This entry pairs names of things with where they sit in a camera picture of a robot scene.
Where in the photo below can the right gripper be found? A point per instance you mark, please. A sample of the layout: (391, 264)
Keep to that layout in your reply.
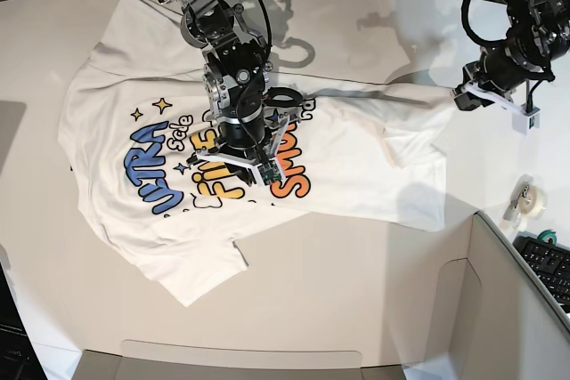
(248, 147)

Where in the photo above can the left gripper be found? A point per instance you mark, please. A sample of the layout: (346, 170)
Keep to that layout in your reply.
(496, 79)

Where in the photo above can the white printed t-shirt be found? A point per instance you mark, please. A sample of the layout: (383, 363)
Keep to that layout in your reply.
(137, 110)

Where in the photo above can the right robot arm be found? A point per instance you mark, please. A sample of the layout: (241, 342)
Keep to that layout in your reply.
(237, 65)

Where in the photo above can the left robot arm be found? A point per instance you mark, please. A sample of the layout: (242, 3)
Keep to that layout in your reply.
(538, 35)

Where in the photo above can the clear tape roll dispenser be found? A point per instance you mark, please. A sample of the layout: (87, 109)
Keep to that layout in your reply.
(527, 202)

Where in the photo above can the grey cardboard box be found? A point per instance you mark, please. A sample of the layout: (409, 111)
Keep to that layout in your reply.
(492, 319)

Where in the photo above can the green tape roll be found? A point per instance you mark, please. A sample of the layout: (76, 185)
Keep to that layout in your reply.
(548, 236)

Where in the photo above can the black computer keyboard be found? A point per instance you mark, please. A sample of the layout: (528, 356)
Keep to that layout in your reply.
(549, 263)

